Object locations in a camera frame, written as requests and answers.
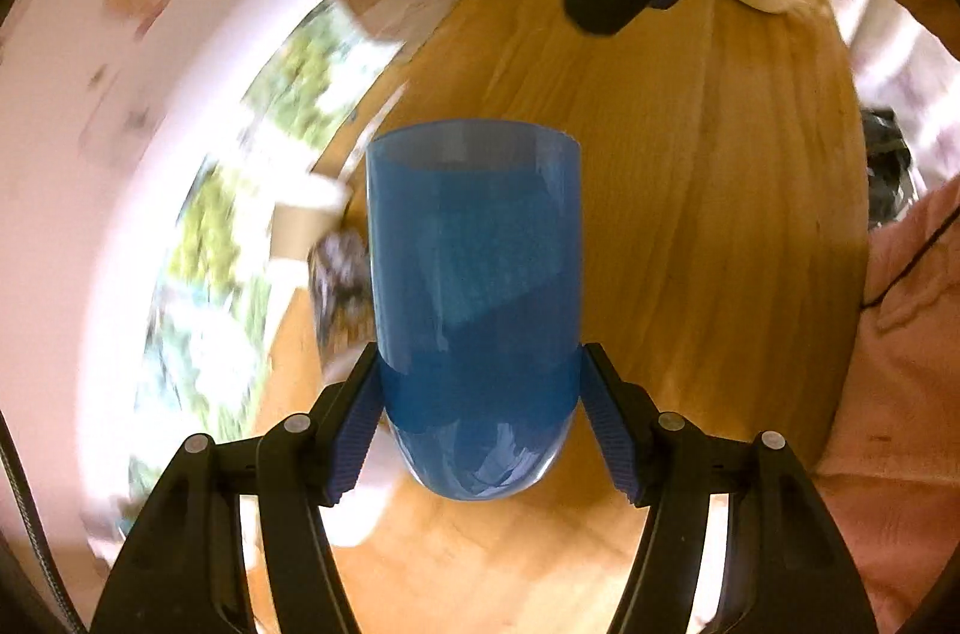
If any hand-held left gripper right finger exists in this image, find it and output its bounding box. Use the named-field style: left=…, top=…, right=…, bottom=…
left=580, top=343, right=880, bottom=634

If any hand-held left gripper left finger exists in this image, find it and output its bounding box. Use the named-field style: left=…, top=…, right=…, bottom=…
left=90, top=343, right=385, bottom=634

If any blue cup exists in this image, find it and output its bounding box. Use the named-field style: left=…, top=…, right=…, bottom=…
left=365, top=118, right=584, bottom=502

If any patterned dark pouch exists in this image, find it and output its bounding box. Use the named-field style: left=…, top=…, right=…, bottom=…
left=307, top=229, right=376, bottom=372

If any window with greenery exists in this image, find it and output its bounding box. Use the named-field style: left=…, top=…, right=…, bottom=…
left=131, top=0, right=410, bottom=447

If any black bag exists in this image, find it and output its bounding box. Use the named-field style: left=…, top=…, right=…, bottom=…
left=859, top=107, right=920, bottom=230

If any person's pink clothing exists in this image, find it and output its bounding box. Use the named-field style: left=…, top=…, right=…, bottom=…
left=814, top=173, right=960, bottom=634

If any grey braided cable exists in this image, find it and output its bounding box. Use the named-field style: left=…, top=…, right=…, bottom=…
left=0, top=413, right=89, bottom=634

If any thin black cord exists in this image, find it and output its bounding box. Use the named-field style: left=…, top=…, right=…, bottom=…
left=861, top=206, right=960, bottom=309

